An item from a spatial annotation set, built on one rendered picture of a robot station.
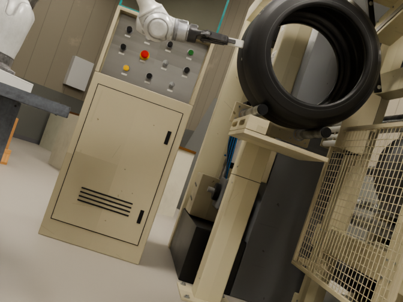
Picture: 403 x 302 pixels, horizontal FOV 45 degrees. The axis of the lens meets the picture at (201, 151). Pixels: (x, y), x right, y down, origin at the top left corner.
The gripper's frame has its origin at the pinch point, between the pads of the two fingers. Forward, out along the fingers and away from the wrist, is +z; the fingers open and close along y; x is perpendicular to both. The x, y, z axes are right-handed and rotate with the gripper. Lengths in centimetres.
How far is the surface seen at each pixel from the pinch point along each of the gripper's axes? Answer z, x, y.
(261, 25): 7.3, -6.4, -10.5
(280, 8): 13.6, -14.2, -11.9
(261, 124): 15.1, 32.3, -9.3
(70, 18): -210, -170, 767
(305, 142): 46, 33, 25
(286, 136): 37, 32, 25
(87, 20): -180, -178, 783
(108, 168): -45, 64, 61
